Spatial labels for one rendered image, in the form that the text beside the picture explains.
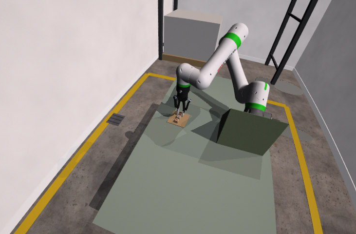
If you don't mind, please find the tan mat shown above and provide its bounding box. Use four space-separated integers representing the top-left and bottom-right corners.
167 110 190 128

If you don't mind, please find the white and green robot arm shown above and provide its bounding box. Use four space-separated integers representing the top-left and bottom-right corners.
176 23 272 119

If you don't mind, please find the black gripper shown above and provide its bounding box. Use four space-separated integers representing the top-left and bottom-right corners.
173 92 191 117

